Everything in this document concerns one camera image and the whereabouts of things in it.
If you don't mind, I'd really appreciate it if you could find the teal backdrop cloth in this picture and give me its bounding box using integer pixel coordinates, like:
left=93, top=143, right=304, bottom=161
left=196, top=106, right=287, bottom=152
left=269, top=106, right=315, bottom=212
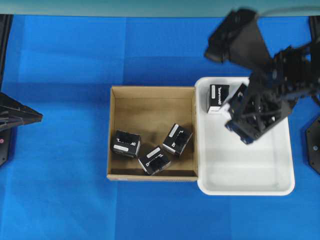
left=0, top=0, right=320, bottom=18

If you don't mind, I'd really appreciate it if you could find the blue table cloth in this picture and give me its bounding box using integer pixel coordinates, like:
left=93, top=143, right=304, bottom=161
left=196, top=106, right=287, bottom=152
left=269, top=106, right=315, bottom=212
left=0, top=15, right=320, bottom=240

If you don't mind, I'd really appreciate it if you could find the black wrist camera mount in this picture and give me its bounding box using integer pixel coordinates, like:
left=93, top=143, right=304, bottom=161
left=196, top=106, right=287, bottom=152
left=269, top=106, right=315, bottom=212
left=204, top=8, right=272, bottom=73

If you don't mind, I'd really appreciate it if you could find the white plastic tray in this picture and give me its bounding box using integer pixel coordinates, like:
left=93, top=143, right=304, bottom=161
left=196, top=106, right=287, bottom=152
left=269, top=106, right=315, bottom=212
left=194, top=77, right=295, bottom=196

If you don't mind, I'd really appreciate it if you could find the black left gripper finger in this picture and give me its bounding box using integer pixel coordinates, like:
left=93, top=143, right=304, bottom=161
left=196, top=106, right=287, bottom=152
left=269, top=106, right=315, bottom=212
left=0, top=92, right=43, bottom=130

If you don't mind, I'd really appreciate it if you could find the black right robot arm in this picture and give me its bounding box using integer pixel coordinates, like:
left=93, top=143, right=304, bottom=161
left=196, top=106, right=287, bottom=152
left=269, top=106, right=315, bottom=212
left=225, top=43, right=320, bottom=145

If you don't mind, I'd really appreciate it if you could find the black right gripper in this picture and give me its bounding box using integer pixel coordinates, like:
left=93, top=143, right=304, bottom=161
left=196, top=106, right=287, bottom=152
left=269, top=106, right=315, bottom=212
left=225, top=74, right=298, bottom=145

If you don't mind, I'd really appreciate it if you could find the black metal frame rail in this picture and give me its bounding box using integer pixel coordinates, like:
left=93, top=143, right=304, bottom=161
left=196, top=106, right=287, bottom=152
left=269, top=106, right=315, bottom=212
left=0, top=14, right=14, bottom=86

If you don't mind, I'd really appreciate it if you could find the brown cardboard box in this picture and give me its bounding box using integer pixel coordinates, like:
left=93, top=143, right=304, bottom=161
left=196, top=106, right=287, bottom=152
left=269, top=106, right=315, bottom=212
left=106, top=86, right=198, bottom=182

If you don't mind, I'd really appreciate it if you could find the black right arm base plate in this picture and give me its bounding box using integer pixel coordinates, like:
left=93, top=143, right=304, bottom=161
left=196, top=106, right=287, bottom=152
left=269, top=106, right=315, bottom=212
left=305, top=117, right=320, bottom=174

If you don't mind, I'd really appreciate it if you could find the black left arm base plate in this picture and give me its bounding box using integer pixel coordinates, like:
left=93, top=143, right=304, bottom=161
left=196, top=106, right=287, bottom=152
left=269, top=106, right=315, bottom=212
left=0, top=128, right=12, bottom=166

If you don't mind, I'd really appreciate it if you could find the black box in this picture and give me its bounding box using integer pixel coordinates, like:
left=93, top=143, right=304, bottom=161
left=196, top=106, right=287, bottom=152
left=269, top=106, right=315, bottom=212
left=138, top=145, right=171, bottom=176
left=207, top=84, right=230, bottom=114
left=162, top=123, right=193, bottom=157
left=110, top=130, right=141, bottom=158

